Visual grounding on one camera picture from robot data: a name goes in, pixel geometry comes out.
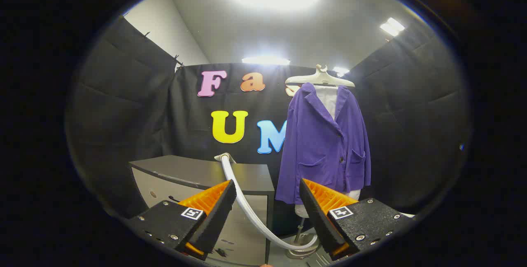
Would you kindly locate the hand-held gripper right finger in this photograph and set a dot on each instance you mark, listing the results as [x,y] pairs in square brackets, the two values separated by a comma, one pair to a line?
[317,217]

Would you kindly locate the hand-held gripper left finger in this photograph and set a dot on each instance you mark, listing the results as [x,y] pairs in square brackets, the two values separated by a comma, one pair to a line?
[216,217]

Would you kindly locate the white garment steamer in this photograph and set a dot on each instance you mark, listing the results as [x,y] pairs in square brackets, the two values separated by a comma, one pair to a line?
[241,199]

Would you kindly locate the white clothes hanger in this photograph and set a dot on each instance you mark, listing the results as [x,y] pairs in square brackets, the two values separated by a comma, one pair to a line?
[321,78]

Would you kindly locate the metal mannequin stand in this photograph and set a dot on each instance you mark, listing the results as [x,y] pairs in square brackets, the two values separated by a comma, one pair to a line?
[299,230]

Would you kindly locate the grey cabinet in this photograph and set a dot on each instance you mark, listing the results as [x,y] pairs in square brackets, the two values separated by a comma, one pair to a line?
[185,172]

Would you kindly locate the white mannequin torso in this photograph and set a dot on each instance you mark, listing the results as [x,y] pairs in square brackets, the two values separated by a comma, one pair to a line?
[328,98]

